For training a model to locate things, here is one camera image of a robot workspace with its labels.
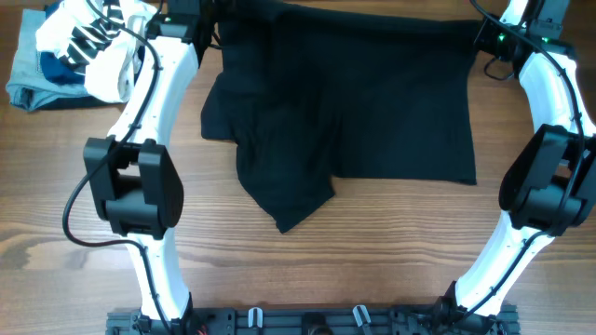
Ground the black polo shirt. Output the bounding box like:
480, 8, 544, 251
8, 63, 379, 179
201, 1, 480, 233

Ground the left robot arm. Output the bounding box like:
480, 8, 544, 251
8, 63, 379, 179
83, 1, 217, 334

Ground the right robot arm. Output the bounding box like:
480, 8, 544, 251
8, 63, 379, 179
417, 0, 595, 334

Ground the white shirt with black print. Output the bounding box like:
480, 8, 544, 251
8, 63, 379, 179
35, 0, 156, 103

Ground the dark blue folded garment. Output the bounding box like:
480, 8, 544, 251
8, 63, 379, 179
39, 1, 145, 86

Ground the light blue folded garment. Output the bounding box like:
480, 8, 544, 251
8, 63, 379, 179
6, 9, 91, 112

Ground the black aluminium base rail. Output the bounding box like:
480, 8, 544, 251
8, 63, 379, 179
105, 304, 521, 335

